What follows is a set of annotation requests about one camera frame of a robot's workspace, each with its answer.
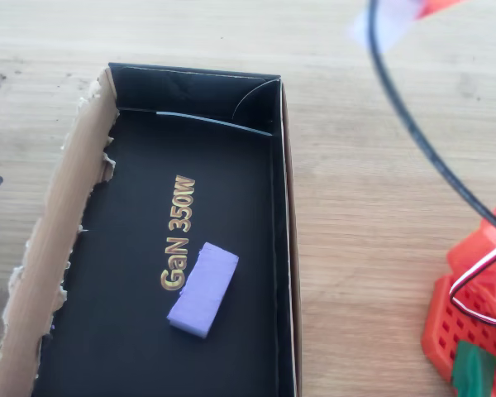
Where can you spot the green plastic clamp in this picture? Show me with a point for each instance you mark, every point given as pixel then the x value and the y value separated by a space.
pixel 473 368

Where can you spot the black cardboard box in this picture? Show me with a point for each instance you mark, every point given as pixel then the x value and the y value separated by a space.
pixel 128 207

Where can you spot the purple foam block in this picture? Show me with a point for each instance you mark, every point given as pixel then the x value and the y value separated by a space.
pixel 202 289
pixel 397 29

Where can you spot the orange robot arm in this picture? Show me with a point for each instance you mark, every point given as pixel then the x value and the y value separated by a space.
pixel 442 331

